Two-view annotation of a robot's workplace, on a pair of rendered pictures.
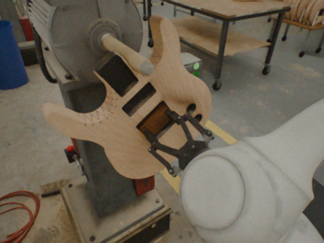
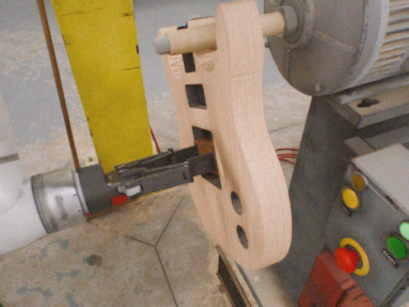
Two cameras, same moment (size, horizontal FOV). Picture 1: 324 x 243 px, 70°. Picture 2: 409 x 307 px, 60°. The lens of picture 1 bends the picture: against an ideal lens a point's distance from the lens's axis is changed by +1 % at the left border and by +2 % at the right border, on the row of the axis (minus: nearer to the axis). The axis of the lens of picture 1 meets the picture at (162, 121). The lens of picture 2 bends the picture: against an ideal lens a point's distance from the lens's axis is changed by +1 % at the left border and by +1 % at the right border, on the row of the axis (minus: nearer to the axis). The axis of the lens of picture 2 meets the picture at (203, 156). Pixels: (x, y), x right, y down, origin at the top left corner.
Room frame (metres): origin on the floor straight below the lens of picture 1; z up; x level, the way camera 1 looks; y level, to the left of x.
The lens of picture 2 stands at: (0.57, -0.42, 1.48)
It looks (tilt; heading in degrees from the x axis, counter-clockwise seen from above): 44 degrees down; 100
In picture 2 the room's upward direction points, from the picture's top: straight up
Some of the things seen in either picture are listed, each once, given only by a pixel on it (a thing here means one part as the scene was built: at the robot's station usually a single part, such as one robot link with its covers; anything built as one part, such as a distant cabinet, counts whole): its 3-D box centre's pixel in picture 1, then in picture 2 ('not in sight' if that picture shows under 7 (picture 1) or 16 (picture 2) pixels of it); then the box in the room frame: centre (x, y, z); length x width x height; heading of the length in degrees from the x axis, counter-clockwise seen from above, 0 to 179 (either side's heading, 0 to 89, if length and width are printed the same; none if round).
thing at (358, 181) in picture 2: not in sight; (358, 182); (0.72, -0.04, 1.11); 0.03 x 0.01 x 0.03; 123
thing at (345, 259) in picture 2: not in sight; (350, 257); (0.74, -0.08, 0.98); 0.04 x 0.04 x 0.04; 33
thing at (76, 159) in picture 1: (77, 164); not in sight; (0.90, 0.49, 0.46); 0.25 x 0.07 x 0.08; 33
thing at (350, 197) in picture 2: not in sight; (353, 196); (0.72, -0.04, 1.07); 0.03 x 0.01 x 0.03; 123
